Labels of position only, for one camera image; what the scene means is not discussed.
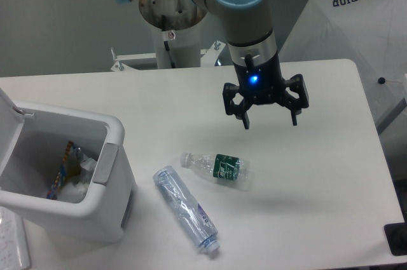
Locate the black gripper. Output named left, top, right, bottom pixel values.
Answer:
left=223, top=53, right=309, bottom=129

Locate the clear bottle green label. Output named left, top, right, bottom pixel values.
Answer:
left=179, top=152, right=252, bottom=191

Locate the clear bottle blue label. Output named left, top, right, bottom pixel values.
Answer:
left=153, top=166, right=220, bottom=255

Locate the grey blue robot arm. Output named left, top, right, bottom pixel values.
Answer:
left=117, top=0, right=309, bottom=126

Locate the crumpled white paper trash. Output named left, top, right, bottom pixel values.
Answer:
left=57, top=156, right=97, bottom=203

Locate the white plastic trash can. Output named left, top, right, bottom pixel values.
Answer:
left=1, top=93, right=136, bottom=242

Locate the white Superior umbrella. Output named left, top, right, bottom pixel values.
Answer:
left=279, top=0, right=406, bottom=133

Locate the black device at edge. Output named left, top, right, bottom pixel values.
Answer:
left=384, top=222, right=406, bottom=256

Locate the colourful snack wrapper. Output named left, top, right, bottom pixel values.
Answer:
left=46, top=141, right=82, bottom=200

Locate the white metal base frame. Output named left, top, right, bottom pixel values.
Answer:
left=110, top=40, right=227, bottom=72

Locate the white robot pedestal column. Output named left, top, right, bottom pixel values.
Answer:
left=137, top=0, right=209, bottom=69

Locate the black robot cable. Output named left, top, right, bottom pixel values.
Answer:
left=160, top=14, right=176, bottom=69

